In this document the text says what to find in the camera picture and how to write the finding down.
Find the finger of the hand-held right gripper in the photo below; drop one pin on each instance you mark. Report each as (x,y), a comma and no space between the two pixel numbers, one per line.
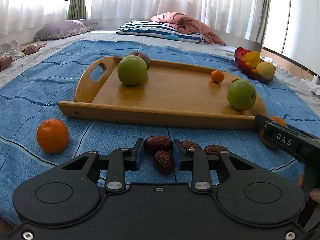
(263,126)

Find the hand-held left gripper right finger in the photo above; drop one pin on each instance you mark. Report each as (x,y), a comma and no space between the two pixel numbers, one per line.
(176,156)

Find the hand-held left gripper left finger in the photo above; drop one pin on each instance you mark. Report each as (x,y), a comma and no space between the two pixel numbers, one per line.
(140,156)

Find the dried red date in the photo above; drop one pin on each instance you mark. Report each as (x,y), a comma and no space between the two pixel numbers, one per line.
(158,143)
(163,162)
(190,144)
(215,149)

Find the large mottled orange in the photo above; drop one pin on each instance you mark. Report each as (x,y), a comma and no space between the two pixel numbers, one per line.
(278,121)

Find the green apple with stem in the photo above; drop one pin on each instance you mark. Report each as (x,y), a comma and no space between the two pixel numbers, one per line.
(241,95)

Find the small mandarin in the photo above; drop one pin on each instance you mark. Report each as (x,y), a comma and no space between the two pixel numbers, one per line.
(217,76)

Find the pale green apple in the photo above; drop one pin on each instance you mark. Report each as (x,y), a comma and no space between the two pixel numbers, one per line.
(132,71)

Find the medium mandarin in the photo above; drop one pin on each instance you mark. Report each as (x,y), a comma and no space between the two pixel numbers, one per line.
(52,136)

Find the dark red apple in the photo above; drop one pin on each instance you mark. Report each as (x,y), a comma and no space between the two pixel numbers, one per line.
(146,58)

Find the person's right hand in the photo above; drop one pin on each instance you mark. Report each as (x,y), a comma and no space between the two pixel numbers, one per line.
(315,196)

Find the yellow pear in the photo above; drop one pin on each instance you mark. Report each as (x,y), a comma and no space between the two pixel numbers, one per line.
(266,70)

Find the small orange kumquat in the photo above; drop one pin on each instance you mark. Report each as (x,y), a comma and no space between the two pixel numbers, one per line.
(254,70)
(249,65)

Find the crumpled white cloth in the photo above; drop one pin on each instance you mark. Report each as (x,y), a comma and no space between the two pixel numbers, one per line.
(310,88)

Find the yellow mango in bowl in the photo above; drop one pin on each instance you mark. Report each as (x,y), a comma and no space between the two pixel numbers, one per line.
(252,57)

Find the red glass bowl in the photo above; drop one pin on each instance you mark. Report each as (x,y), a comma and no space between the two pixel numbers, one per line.
(240,58)

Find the white wardrobe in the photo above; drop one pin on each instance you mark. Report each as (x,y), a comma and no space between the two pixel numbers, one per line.
(300,17)

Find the olive green curtain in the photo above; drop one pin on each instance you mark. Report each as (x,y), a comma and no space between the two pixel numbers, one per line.
(266,10)
(76,0)

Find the blue patterned bed sheet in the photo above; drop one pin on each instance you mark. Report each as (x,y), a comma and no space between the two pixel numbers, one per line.
(37,92)

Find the blue white striped pillow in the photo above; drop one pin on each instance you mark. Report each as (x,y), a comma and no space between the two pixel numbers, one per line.
(150,28)

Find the pink quilt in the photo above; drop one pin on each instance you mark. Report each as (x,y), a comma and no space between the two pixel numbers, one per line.
(187,22)

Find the purple pillow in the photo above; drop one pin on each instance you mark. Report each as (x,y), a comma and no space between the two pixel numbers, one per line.
(62,28)

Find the pink garment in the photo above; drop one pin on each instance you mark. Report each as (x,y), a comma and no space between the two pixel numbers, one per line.
(32,48)

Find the brown garment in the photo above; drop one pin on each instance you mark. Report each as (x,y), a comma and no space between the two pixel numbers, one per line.
(5,63)

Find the white garment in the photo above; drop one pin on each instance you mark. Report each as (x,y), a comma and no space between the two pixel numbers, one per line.
(12,51)

